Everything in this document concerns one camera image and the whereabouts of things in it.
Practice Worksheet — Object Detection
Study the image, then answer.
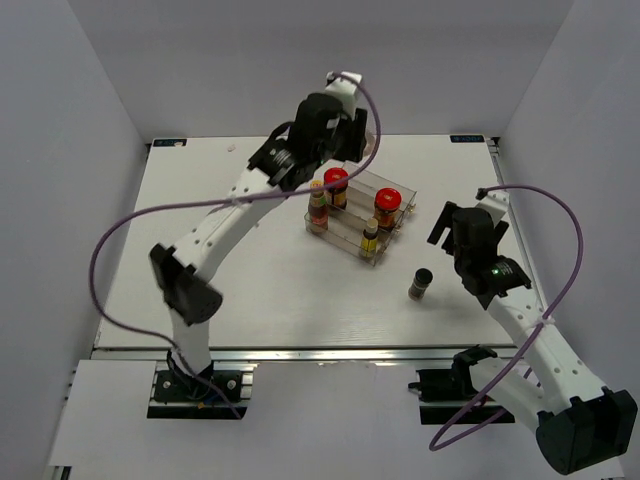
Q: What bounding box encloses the red lid dark sauce jar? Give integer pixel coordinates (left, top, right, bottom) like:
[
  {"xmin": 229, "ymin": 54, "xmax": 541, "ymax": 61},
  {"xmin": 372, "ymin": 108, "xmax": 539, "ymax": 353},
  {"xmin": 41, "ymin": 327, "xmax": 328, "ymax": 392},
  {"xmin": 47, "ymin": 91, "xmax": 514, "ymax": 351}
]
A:
[{"xmin": 323, "ymin": 167, "xmax": 349, "ymax": 209}]

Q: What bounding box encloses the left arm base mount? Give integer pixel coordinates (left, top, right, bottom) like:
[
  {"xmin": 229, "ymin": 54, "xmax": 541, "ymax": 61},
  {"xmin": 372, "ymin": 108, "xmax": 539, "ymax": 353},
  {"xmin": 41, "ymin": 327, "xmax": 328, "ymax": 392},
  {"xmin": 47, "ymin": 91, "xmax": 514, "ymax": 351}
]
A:
[{"xmin": 147, "ymin": 353, "xmax": 252, "ymax": 420}]

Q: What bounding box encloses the left blue logo sticker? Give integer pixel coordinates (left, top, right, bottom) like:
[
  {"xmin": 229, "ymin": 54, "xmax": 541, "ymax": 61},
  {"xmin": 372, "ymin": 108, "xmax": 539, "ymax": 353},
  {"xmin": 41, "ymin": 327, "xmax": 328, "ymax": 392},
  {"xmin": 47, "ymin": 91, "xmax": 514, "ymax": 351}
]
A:
[{"xmin": 152, "ymin": 138, "xmax": 187, "ymax": 148}]

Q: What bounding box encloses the pink cap spice shaker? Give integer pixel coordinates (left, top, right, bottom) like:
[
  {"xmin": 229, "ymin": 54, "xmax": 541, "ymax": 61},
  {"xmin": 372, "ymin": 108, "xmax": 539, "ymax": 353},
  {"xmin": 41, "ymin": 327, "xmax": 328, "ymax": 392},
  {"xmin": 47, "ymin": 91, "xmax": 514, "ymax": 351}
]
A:
[{"xmin": 363, "ymin": 130, "xmax": 377, "ymax": 157}]

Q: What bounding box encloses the blue logo sticker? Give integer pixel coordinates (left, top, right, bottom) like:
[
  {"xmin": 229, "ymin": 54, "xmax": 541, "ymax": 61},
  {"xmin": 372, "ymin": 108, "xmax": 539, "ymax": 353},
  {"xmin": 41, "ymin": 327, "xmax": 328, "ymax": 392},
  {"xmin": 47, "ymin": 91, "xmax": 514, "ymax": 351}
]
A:
[
  {"xmin": 152, "ymin": 138, "xmax": 187, "ymax": 148},
  {"xmin": 449, "ymin": 134, "xmax": 485, "ymax": 143}
]

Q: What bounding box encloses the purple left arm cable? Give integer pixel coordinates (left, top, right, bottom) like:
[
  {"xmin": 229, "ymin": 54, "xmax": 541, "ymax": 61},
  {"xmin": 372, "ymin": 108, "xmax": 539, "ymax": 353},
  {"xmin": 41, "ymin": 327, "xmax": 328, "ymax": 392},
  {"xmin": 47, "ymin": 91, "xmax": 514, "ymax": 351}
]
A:
[{"xmin": 88, "ymin": 71, "xmax": 382, "ymax": 420}]

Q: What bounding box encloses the small yellow label bottle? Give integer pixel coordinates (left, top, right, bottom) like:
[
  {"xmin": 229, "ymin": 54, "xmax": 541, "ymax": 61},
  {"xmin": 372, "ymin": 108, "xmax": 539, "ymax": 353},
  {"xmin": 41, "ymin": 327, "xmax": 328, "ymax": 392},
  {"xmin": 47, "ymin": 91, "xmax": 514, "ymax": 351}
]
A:
[{"xmin": 360, "ymin": 217, "xmax": 379, "ymax": 259}]

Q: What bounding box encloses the right blue logo sticker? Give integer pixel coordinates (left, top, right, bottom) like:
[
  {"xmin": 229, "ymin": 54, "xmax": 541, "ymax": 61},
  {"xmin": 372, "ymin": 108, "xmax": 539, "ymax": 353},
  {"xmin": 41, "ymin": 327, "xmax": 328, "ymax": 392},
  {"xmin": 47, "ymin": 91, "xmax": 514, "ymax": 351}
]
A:
[{"xmin": 449, "ymin": 134, "xmax": 485, "ymax": 143}]

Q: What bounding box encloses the black cap pepper shaker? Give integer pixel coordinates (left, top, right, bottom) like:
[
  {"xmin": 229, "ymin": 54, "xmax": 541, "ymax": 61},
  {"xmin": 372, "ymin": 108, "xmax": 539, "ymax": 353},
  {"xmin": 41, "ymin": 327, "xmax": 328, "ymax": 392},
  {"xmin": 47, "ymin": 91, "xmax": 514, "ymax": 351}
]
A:
[{"xmin": 408, "ymin": 268, "xmax": 433, "ymax": 300}]

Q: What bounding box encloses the red lid chili jar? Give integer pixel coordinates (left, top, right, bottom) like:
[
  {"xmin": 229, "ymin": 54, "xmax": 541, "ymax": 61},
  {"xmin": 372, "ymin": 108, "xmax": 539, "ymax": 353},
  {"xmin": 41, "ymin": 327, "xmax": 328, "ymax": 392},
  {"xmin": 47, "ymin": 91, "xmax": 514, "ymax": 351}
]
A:
[{"xmin": 374, "ymin": 187, "xmax": 402, "ymax": 231}]

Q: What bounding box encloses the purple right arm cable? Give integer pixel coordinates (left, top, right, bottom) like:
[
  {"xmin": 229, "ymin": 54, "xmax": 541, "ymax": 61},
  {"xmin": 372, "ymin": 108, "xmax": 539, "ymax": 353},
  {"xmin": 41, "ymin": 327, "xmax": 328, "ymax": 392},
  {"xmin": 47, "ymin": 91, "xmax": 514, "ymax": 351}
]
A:
[{"xmin": 428, "ymin": 184, "xmax": 585, "ymax": 451}]

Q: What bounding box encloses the clear tiered organizer rack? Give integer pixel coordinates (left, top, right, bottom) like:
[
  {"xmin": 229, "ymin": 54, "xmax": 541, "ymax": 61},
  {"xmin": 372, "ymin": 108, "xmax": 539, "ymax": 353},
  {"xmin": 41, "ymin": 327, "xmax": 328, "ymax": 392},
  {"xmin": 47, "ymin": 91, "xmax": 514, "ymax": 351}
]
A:
[{"xmin": 304, "ymin": 164, "xmax": 417, "ymax": 266}]

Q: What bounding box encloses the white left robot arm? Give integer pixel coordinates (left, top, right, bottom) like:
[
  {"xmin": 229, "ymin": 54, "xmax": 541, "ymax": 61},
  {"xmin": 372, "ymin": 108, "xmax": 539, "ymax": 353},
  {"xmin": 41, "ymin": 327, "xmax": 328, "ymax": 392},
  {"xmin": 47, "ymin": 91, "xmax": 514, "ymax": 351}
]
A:
[{"xmin": 149, "ymin": 72, "xmax": 367, "ymax": 399}]

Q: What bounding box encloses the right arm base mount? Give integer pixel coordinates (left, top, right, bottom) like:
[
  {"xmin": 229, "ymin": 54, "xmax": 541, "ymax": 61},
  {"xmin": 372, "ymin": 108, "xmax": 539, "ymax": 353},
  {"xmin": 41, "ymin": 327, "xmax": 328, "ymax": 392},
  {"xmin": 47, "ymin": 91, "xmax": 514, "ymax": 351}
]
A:
[{"xmin": 408, "ymin": 345, "xmax": 515, "ymax": 426}]

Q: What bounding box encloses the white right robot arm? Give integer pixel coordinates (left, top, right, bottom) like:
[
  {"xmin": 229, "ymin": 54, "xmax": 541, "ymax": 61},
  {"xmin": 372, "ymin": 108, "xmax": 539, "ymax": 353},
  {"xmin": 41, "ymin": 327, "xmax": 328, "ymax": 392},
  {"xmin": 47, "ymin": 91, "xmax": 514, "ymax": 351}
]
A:
[{"xmin": 427, "ymin": 193, "xmax": 638, "ymax": 475}]

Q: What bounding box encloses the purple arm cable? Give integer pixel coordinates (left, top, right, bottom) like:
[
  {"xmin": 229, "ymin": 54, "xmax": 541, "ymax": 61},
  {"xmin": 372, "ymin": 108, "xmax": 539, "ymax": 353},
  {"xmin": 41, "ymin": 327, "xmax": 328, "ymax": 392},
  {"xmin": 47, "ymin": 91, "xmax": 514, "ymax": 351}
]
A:
[
  {"xmin": 428, "ymin": 184, "xmax": 585, "ymax": 451},
  {"xmin": 88, "ymin": 71, "xmax": 382, "ymax": 420}
]

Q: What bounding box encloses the yellow cap sauce bottle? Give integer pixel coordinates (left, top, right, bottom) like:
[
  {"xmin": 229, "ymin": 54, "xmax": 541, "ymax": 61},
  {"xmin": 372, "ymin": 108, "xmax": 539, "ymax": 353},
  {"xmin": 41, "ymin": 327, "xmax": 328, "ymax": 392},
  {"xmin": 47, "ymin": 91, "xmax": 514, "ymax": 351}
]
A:
[{"xmin": 308, "ymin": 180, "xmax": 329, "ymax": 234}]

